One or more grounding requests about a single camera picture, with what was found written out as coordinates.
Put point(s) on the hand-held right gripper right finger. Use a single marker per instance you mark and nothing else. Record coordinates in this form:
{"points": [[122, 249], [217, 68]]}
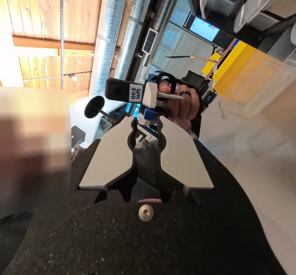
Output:
{"points": [[185, 159]]}

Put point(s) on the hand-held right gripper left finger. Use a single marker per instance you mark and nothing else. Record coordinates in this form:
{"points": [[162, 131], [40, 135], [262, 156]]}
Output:
{"points": [[108, 159]]}

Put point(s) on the yellow plastic bin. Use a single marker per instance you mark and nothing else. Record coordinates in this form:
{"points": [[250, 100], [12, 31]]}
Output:
{"points": [[231, 62], [209, 64]]}

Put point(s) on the black drawer cabinet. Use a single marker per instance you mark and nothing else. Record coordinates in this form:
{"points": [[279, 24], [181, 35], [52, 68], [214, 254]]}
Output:
{"points": [[249, 41]]}

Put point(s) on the rows of clear cabinet drawers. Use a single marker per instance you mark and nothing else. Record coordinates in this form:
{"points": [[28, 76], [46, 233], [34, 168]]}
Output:
{"points": [[219, 2]]}

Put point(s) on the person's left hand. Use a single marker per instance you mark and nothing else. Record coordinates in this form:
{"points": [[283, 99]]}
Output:
{"points": [[185, 108]]}

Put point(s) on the black round stand base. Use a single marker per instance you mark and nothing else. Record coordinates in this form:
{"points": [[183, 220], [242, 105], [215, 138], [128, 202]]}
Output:
{"points": [[93, 106]]}

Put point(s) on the black box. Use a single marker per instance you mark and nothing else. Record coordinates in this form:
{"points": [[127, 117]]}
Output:
{"points": [[78, 136]]}

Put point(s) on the ceiling track spotlight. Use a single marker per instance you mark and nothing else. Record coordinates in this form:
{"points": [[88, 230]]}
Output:
{"points": [[74, 78]]}

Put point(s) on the white vent grille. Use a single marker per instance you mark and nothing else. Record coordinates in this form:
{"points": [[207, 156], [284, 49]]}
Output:
{"points": [[149, 40]]}

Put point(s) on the small black lit device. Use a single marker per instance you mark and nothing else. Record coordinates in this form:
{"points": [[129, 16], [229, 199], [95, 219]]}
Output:
{"points": [[208, 97]]}

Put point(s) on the black office chair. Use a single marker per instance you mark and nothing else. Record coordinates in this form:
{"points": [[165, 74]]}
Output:
{"points": [[196, 78]]}

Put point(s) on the silver ventilation duct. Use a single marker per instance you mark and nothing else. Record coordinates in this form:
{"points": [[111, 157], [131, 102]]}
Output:
{"points": [[106, 37], [161, 14], [129, 37]]}

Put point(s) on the wall monitor screen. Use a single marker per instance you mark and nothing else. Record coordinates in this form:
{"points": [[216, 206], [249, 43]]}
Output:
{"points": [[203, 29]]}

